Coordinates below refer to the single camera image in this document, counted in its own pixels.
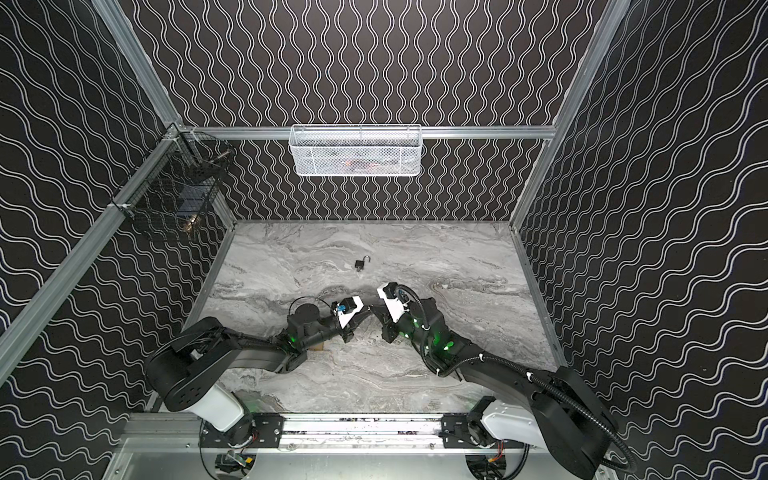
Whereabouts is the small black padlock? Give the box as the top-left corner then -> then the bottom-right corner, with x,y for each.
354,255 -> 371,272

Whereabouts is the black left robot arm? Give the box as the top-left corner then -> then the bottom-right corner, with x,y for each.
145,296 -> 382,444

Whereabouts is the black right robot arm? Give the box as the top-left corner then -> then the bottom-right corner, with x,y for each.
363,294 -> 637,479

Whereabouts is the aluminium back crossbar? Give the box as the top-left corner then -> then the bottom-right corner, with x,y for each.
184,124 -> 556,141

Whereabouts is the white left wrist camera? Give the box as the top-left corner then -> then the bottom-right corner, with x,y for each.
336,296 -> 364,329

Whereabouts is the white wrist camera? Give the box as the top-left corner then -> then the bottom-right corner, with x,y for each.
336,296 -> 364,329
377,282 -> 405,323

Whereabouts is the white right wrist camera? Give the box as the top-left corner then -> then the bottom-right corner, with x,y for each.
377,282 -> 405,323

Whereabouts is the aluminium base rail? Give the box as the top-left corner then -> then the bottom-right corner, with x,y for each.
119,412 -> 607,454

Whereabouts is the white mesh wall basket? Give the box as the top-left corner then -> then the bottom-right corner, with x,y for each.
288,124 -> 424,177

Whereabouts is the black wire wall basket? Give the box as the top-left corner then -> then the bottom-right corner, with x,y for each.
121,131 -> 236,243

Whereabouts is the aluminium left side rail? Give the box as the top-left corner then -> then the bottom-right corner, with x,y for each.
1,126 -> 180,381

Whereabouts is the aluminium corner frame post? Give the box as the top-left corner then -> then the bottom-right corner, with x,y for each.
92,0 -> 183,126

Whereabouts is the aluminium right corner post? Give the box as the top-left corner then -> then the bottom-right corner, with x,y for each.
510,0 -> 631,231

